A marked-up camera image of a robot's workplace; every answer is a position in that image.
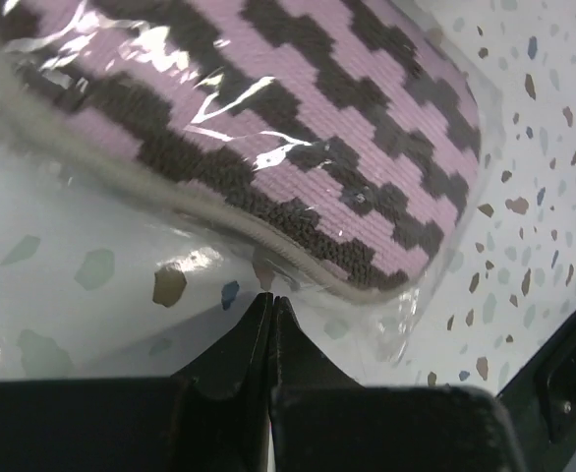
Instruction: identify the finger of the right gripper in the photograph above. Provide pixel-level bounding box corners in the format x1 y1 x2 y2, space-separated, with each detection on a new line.
497 311 576 471

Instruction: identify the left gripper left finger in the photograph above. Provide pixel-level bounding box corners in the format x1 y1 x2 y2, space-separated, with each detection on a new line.
0 293 273 471

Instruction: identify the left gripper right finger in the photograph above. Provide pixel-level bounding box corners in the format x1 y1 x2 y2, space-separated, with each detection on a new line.
268 297 527 471

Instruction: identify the purple zigzag sponge pack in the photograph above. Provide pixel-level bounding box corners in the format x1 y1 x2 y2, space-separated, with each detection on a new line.
0 1 505 362

